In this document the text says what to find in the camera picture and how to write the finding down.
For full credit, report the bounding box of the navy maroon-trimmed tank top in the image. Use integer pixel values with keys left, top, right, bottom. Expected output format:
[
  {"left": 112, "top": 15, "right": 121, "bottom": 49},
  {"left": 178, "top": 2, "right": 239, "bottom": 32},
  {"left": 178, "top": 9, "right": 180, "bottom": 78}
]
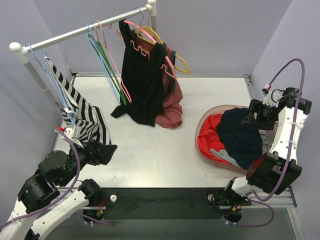
[{"left": 216, "top": 108, "right": 263, "bottom": 170}]

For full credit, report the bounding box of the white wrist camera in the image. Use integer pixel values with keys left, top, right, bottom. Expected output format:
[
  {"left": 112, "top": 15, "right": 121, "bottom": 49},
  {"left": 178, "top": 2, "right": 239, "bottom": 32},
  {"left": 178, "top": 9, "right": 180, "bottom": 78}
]
[
  {"left": 262, "top": 84, "right": 284, "bottom": 107},
  {"left": 54, "top": 125, "right": 84, "bottom": 148}
]

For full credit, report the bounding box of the yellow hanger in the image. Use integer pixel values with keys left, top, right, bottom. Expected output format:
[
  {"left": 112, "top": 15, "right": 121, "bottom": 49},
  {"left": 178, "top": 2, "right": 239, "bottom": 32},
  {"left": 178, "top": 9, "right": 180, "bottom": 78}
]
[{"left": 131, "top": 26, "right": 190, "bottom": 74}]

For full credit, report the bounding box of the black white striped garment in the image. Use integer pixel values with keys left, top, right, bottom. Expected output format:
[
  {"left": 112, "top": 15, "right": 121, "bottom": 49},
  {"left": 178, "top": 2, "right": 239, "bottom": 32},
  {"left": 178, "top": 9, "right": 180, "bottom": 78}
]
[{"left": 44, "top": 57, "right": 112, "bottom": 145}]

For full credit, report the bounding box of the light blue hanger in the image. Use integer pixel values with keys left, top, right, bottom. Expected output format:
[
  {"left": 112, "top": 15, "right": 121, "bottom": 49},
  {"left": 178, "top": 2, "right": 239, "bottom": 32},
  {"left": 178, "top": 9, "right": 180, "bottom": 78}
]
[{"left": 86, "top": 23, "right": 121, "bottom": 106}]

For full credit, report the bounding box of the green hanger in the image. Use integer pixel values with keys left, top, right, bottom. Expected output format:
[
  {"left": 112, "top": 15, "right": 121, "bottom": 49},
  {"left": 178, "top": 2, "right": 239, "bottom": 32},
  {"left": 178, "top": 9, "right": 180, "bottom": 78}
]
[{"left": 88, "top": 33, "right": 126, "bottom": 106}]

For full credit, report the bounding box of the red garment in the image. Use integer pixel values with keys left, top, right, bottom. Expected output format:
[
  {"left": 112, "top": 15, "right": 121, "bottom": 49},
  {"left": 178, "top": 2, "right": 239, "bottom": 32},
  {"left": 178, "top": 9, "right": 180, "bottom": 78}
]
[{"left": 196, "top": 113, "right": 231, "bottom": 166}]

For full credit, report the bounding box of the pink wire hanger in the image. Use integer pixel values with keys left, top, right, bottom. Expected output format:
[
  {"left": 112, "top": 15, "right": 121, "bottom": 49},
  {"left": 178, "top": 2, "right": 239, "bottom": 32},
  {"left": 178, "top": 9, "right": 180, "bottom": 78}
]
[{"left": 97, "top": 20, "right": 132, "bottom": 103}]

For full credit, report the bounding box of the grey garment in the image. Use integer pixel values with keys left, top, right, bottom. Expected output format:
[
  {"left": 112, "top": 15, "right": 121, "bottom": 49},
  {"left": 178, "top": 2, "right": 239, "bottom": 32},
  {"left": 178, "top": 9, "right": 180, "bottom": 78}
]
[{"left": 210, "top": 148, "right": 234, "bottom": 164}]

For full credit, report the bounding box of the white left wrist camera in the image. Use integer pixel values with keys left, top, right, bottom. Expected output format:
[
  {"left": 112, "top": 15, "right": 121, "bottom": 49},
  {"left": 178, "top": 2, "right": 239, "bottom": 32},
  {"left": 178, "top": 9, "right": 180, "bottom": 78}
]
[{"left": 54, "top": 125, "right": 84, "bottom": 148}]

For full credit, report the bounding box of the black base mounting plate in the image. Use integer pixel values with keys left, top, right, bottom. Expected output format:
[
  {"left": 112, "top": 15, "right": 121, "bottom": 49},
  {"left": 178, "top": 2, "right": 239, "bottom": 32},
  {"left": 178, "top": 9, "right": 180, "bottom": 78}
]
[{"left": 82, "top": 187, "right": 245, "bottom": 221}]

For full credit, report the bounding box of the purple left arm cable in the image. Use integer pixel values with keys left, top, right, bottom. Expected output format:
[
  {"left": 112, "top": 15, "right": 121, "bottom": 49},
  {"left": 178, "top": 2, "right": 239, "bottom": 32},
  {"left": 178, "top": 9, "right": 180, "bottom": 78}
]
[{"left": 0, "top": 128, "right": 118, "bottom": 228}]

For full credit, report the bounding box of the silver clothes rack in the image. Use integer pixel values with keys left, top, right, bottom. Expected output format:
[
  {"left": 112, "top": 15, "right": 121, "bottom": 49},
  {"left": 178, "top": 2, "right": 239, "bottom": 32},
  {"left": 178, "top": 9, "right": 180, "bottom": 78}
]
[{"left": 0, "top": 0, "right": 147, "bottom": 114}]

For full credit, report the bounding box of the pink hanger holding black top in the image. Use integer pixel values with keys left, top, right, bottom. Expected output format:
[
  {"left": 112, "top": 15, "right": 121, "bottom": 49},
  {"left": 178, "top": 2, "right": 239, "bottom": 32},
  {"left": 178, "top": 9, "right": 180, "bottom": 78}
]
[{"left": 123, "top": 20, "right": 177, "bottom": 80}]

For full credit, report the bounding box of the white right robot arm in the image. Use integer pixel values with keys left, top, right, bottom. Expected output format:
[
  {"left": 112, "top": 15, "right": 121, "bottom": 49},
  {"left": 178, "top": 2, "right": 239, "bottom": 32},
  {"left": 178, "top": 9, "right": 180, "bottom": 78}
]
[{"left": 217, "top": 87, "right": 312, "bottom": 204}]

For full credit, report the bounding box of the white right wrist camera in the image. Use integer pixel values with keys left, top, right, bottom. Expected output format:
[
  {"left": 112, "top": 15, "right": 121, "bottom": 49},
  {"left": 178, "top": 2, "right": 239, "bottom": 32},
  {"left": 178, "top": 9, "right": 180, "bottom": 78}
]
[{"left": 262, "top": 84, "right": 284, "bottom": 107}]

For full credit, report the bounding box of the translucent pink laundry basket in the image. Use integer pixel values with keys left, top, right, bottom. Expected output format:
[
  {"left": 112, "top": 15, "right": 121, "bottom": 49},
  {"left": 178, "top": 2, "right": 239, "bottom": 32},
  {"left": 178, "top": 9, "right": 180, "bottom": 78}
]
[{"left": 194, "top": 103, "right": 276, "bottom": 176}]

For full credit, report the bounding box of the black tank top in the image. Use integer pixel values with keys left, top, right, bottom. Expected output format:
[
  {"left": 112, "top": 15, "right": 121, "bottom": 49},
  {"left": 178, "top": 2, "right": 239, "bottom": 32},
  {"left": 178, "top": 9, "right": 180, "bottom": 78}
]
[{"left": 111, "top": 20, "right": 167, "bottom": 127}]

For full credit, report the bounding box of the blue hanger holding striped garment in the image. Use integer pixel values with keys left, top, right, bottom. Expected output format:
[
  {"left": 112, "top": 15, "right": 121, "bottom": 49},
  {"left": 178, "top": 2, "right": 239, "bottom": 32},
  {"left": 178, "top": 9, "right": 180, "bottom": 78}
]
[{"left": 29, "top": 44, "right": 76, "bottom": 126}]

